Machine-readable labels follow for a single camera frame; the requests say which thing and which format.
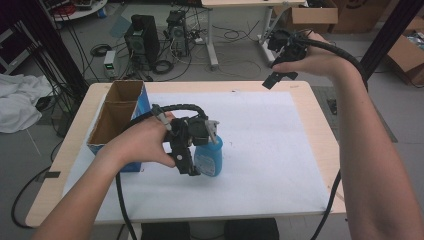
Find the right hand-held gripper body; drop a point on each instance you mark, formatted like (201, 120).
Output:
(291, 48)

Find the black frame post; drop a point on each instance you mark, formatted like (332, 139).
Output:
(386, 36)
(63, 56)

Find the white table sheet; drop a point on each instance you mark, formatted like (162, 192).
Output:
(266, 150)

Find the cardboard box with contents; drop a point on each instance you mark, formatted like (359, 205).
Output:
(405, 53)

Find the person's right hand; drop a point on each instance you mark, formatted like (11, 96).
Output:
(320, 61)

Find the white-legged desk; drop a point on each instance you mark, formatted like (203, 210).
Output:
(211, 33)

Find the white power supply unit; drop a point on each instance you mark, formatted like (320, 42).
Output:
(109, 63)

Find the black computer tower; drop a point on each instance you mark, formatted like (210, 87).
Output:
(145, 36)

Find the blue cardboard box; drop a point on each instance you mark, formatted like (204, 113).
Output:
(116, 100)

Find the white power strip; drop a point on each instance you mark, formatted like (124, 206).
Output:
(199, 40)

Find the round white table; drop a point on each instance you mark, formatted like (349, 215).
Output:
(83, 11)

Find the white cloth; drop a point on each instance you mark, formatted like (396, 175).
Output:
(20, 100)

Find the grey open computer tower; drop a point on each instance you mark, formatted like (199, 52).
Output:
(178, 33)

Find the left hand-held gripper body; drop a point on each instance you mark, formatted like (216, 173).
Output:
(196, 131)

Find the person's left hand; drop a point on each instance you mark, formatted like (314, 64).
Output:
(140, 143)

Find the blue spray bottle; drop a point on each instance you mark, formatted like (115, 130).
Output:
(210, 160)

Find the large closed cardboard box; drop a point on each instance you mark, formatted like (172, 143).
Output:
(360, 15)

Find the open cardboard box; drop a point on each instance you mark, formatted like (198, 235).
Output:
(313, 15)

